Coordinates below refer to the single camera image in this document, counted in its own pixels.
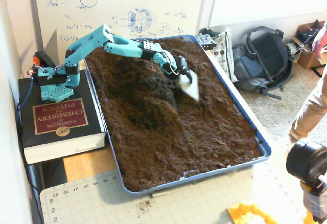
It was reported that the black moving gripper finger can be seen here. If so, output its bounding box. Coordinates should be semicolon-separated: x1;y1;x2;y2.
182;69;194;84

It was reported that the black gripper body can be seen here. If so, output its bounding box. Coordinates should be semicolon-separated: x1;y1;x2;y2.
163;54;189;80

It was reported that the foil-wrapped blade gripper finger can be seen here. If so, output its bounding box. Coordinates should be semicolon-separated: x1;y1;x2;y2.
177;71;201;101

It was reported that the brown soil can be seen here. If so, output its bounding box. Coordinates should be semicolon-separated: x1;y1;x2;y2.
84;37;264;193

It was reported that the person's hand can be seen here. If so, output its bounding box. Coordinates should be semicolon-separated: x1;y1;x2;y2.
311;26;327;60

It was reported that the black perforated electronic device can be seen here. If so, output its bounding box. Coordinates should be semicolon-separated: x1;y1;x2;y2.
196;34;215;51

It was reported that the white bag with red print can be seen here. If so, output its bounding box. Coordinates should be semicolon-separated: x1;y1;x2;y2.
209;31;238;83

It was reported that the grey black backpack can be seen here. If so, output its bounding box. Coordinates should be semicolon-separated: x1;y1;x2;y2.
231;26;294;99

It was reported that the whiteboard with blue drawings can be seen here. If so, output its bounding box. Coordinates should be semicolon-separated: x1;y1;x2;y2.
27;0;221;56

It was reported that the blue plastic tray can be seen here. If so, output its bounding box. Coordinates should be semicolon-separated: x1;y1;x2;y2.
82;34;272;197

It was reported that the small wooden stick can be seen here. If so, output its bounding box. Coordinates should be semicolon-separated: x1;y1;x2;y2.
150;191;171;198

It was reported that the brown cardboard box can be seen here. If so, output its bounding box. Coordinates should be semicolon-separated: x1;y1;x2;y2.
291;19;327;70

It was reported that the grey-green cutting mat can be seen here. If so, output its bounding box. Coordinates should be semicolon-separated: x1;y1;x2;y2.
39;154;315;224

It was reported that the person in khaki trousers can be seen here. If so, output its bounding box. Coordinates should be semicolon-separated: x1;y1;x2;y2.
288;62;327;144

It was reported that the black chemistry physics handbook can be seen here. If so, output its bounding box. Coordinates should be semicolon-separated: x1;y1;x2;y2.
17;70;107;165

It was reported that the yellow plastic part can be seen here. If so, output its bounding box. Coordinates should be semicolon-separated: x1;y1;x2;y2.
227;201;282;224

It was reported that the orange white servo wire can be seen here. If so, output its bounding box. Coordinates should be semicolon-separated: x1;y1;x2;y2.
163;52;180;76

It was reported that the black camera lens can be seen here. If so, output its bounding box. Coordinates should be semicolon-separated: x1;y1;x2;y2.
286;137;327;186

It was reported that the blue cable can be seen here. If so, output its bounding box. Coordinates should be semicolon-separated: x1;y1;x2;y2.
15;79;35;132

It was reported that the grey yellow camera mount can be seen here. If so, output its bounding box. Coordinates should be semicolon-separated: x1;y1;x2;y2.
300;180;327;223

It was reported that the black cable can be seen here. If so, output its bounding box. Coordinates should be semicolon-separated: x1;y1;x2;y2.
15;101;44;224

